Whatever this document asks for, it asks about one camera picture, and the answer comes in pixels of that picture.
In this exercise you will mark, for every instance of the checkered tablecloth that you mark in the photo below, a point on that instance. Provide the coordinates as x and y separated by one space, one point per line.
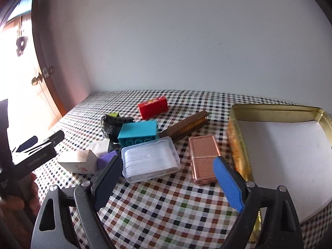
171 211

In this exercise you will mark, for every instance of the clear floss pick box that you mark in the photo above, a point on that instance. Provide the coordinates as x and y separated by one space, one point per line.
149 160

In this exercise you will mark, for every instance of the brown harmonica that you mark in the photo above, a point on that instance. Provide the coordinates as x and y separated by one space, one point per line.
186 126

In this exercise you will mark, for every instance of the hanging heart ornament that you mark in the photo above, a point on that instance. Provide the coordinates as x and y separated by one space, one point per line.
21 40

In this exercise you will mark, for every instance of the gold metal tin tray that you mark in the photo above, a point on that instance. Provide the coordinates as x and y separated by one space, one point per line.
287 145

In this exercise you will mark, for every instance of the teal toy brick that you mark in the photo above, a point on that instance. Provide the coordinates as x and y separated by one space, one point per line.
138 132

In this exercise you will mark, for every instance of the brown wooden door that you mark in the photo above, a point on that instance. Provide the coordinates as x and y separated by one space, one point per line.
33 109

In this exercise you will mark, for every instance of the black hair claw clip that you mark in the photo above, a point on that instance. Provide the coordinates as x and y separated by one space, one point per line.
111 126

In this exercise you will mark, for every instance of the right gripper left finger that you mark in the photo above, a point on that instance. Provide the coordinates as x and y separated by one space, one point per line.
54 227

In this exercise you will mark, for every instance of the green toy cube brick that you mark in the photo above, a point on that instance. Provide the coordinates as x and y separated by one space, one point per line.
113 114

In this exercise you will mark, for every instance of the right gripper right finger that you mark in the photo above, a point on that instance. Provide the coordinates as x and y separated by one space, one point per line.
280 227

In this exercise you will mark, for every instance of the white power adapter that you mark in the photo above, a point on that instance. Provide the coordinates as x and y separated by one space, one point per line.
100 147

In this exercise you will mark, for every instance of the brass door knob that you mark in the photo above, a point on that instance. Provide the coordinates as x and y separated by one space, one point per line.
37 79

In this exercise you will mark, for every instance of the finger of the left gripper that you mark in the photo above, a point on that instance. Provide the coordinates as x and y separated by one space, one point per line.
27 144

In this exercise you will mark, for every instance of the white cork-top small box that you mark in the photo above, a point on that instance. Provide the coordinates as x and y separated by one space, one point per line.
79 161

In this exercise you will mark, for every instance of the red toy brick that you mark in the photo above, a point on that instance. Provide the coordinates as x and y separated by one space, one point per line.
153 107

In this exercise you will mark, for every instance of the purple small block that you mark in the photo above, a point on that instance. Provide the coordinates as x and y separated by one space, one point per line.
105 159

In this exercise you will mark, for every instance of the person's left hand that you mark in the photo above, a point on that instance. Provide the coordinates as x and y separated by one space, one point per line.
14 203

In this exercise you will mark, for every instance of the rose gold compact case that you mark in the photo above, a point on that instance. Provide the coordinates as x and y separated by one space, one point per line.
203 150

